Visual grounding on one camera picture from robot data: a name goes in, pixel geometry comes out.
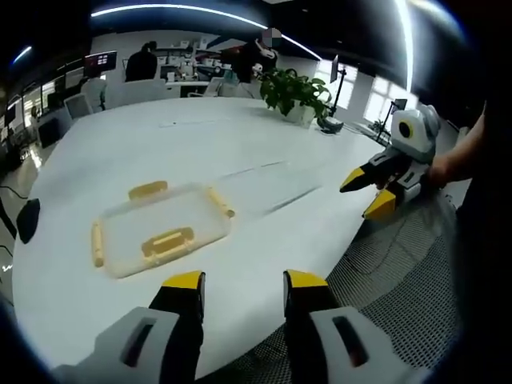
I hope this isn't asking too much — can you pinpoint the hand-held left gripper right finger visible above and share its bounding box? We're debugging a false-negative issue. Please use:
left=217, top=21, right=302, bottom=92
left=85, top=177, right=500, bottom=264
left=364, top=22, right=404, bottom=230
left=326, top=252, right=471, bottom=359
left=282, top=270, right=439, bottom=384

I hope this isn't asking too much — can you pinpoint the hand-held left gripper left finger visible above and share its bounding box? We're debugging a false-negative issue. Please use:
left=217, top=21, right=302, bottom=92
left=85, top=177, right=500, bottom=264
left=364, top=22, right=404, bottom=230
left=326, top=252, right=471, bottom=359
left=51, top=270, right=206, bottom=384

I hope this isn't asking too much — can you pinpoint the clear lid with yellow clips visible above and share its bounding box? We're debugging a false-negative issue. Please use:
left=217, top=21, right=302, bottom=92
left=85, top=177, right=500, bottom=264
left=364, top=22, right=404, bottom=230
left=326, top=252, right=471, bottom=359
left=90, top=179, right=237, bottom=280

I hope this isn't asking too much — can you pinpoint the person's right hand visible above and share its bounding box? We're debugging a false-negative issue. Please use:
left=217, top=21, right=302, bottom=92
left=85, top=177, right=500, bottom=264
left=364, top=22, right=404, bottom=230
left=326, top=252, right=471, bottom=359
left=426, top=154, right=475, bottom=190

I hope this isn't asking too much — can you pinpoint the black tripod with screen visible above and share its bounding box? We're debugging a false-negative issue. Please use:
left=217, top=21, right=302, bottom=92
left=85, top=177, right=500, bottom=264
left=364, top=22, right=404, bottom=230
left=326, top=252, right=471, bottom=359
left=375, top=98, right=409, bottom=142

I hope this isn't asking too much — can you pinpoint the black device on table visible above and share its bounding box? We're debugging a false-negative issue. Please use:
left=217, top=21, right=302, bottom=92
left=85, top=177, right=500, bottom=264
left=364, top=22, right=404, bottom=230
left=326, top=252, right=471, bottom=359
left=318, top=115, right=345, bottom=135

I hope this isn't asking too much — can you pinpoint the white plant pot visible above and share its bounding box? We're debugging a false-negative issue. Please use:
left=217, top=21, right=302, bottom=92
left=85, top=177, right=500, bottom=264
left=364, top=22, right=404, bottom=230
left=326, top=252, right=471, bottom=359
left=282, top=99, right=317, bottom=127

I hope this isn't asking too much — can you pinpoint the monitor on black stand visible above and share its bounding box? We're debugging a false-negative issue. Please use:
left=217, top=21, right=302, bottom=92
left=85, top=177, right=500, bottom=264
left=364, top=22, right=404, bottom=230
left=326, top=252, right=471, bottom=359
left=330, top=54, right=347, bottom=118

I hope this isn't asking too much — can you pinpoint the person's dark clothing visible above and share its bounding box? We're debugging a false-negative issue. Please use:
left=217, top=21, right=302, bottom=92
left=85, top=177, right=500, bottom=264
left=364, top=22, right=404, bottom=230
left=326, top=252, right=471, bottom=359
left=454, top=175, right=512, bottom=357

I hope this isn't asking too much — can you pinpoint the green leafy plant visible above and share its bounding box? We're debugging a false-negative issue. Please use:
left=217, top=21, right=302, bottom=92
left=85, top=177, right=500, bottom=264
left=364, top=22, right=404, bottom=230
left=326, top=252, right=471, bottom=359
left=259, top=67, right=333, bottom=121

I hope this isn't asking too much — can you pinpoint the black oval object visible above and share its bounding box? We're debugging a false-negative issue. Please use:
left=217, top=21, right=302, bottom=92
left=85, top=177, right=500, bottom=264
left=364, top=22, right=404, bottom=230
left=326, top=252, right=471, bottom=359
left=18, top=198, right=42, bottom=245

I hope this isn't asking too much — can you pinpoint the dark office chair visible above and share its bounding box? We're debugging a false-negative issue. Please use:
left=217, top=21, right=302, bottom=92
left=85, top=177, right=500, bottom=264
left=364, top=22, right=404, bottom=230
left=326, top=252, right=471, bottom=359
left=38, top=107, right=73, bottom=150

